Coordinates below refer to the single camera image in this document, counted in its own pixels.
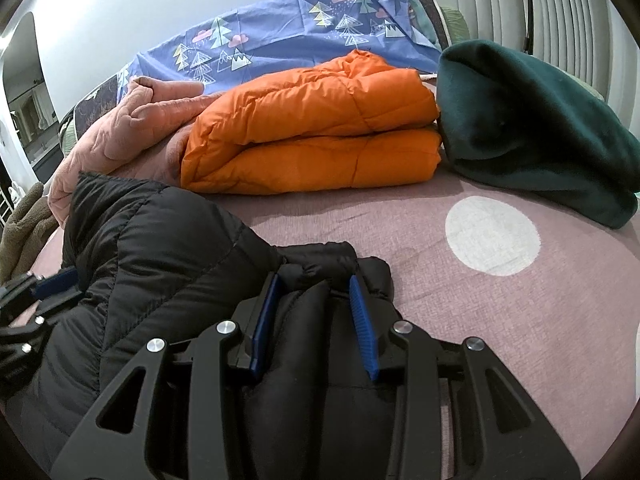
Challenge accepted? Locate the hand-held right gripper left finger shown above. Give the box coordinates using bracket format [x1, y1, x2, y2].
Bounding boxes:
[50, 272, 282, 480]

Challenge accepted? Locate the pink quilted garment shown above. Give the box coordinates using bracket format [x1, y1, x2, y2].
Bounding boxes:
[47, 75, 226, 226]

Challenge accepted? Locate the pink white-dotted bed sheet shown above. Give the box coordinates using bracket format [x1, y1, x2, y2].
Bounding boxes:
[0, 130, 640, 480]

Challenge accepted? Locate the green knitted pillow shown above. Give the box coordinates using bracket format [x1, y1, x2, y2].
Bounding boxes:
[442, 6, 471, 43]

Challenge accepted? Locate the orange puffer jacket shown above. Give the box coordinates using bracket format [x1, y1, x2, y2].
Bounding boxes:
[180, 50, 443, 195]

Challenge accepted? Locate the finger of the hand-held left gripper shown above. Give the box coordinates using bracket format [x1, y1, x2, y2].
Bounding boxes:
[31, 266, 81, 305]
[0, 307, 57, 362]

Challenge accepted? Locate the dark green fleece garment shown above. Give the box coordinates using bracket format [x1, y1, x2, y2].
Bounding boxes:
[437, 40, 640, 230]

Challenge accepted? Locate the black puffer jacket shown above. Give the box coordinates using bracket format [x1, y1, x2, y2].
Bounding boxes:
[5, 171, 401, 480]

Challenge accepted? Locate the tan fleece cloth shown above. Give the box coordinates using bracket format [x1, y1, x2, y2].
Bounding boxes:
[0, 182, 63, 281]

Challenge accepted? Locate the arched wall mirror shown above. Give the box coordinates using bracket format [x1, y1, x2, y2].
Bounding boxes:
[2, 12, 61, 181]

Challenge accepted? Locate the blue tree-print sheet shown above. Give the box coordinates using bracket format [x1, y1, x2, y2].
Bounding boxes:
[117, 0, 443, 96]

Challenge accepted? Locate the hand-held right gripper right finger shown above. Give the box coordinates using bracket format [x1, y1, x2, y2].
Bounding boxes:
[348, 275, 581, 480]

